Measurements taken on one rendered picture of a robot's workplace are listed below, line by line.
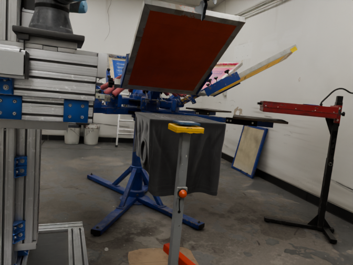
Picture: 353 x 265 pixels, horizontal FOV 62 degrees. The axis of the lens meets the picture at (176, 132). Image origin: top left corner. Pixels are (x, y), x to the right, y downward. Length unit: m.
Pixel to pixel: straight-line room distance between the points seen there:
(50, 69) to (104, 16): 5.20
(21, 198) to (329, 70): 3.21
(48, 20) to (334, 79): 3.04
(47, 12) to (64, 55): 0.15
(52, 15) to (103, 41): 5.06
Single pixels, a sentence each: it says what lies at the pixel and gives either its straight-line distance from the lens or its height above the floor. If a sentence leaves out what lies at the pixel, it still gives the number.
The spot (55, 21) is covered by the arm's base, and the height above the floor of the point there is 1.30.
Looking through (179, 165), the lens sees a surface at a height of 0.77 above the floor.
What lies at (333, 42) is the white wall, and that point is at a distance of 3.76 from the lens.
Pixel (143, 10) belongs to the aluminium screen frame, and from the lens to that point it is 1.66.
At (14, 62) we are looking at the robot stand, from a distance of 1.04.
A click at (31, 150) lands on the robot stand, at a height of 0.79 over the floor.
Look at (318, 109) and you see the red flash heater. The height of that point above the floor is 1.08.
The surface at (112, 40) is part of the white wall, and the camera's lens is 6.24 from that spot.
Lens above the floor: 1.08
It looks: 7 degrees down
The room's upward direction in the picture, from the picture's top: 5 degrees clockwise
